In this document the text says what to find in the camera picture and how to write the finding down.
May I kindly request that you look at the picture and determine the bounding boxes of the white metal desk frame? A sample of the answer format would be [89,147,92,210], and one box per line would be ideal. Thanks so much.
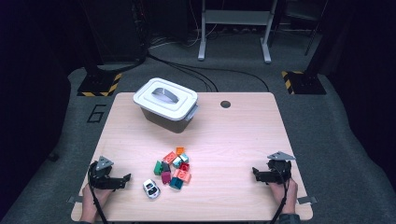
[197,0,279,64]

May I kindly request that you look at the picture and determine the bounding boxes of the magenta toy block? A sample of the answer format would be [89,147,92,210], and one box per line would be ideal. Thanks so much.
[160,171,173,186]

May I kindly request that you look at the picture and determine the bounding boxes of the grey table edge bracket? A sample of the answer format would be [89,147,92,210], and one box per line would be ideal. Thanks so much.
[66,195,84,205]
[297,195,318,205]

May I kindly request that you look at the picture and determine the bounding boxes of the white toy ambulance car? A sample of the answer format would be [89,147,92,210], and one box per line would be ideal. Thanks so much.
[142,178,162,200]

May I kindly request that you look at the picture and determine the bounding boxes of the coral red toy block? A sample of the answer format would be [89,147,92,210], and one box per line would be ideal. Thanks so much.
[163,150,178,165]

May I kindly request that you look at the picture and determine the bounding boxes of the person's left hand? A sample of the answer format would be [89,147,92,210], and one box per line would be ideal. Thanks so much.
[81,185,113,223]

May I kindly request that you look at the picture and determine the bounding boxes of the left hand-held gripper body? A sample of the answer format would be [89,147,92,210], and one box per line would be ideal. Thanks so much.
[88,155,126,190]

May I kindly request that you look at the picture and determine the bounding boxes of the white floor cables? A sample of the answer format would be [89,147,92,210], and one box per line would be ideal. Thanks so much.
[148,29,219,49]

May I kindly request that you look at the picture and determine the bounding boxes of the right hand-held gripper black cable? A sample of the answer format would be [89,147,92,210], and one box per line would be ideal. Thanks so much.
[270,169,291,224]

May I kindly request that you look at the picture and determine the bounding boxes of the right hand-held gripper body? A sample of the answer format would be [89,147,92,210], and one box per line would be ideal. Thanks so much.
[261,150,297,185]

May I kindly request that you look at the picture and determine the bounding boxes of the hand-held gripper black cable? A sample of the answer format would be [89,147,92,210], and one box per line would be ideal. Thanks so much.
[270,169,291,224]
[88,162,109,224]

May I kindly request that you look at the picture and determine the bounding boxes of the black cabinet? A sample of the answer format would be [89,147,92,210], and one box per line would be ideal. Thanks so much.
[90,0,149,64]

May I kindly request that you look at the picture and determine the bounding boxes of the left hand-held gripper black cable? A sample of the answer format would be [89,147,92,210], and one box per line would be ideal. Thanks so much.
[88,162,109,224]

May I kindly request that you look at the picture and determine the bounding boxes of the person's right hand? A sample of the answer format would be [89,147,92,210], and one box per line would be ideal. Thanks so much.
[269,178,299,216]

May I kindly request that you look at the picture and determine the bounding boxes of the white box lid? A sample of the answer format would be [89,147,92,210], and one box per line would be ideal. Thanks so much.
[133,77,199,121]

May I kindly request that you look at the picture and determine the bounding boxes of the black striped stand base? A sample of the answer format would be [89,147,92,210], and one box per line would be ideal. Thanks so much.
[77,72,123,97]
[281,70,327,96]

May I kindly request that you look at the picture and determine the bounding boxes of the thin black floor cable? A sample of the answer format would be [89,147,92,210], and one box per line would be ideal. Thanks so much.
[186,64,271,93]

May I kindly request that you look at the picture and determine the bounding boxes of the thick black floor cable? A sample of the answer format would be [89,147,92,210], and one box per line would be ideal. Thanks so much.
[147,53,219,93]

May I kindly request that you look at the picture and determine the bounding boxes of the salmon pink toy block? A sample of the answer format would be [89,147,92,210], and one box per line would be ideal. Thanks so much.
[172,168,192,184]

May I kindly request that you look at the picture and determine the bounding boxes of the clear grey plastic storage box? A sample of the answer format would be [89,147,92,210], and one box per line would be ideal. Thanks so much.
[139,104,200,134]

